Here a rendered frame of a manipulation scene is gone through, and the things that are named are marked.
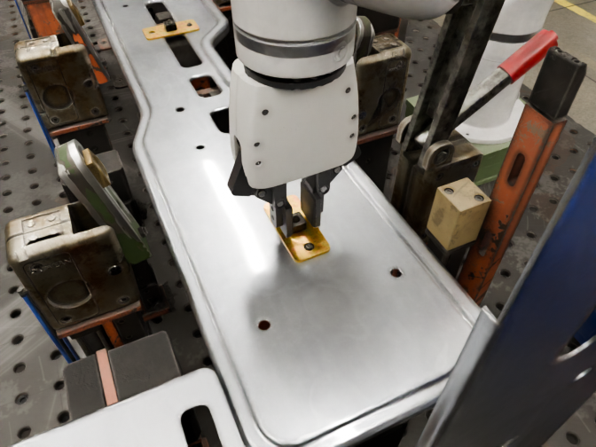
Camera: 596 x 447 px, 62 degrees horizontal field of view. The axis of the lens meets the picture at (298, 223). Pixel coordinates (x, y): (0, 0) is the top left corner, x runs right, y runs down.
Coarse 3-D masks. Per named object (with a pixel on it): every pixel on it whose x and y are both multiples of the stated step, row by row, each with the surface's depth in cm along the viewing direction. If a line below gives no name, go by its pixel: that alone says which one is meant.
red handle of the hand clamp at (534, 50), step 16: (544, 32) 46; (528, 48) 46; (544, 48) 46; (512, 64) 46; (528, 64) 46; (496, 80) 47; (512, 80) 47; (480, 96) 47; (464, 112) 47; (416, 144) 49
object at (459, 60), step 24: (480, 0) 38; (504, 0) 39; (456, 24) 42; (480, 24) 39; (456, 48) 43; (480, 48) 41; (432, 72) 44; (456, 72) 42; (432, 96) 46; (456, 96) 44; (432, 120) 49; (456, 120) 46; (408, 144) 50; (432, 144) 47
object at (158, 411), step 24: (168, 384) 38; (192, 384) 38; (216, 384) 38; (120, 408) 37; (144, 408) 37; (168, 408) 37; (216, 408) 37; (48, 432) 36; (72, 432) 36; (96, 432) 36; (120, 432) 36; (144, 432) 36; (168, 432) 36
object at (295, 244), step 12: (264, 204) 51; (300, 204) 51; (300, 216) 49; (276, 228) 49; (300, 228) 48; (312, 228) 49; (288, 240) 48; (300, 240) 48; (312, 240) 48; (324, 240) 48; (300, 252) 47; (312, 252) 47; (324, 252) 47
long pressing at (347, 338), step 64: (128, 0) 86; (192, 0) 86; (128, 64) 72; (192, 128) 61; (192, 192) 53; (192, 256) 47; (256, 256) 47; (320, 256) 47; (384, 256) 47; (256, 320) 42; (320, 320) 42; (384, 320) 42; (448, 320) 42; (256, 384) 38; (320, 384) 38; (384, 384) 38
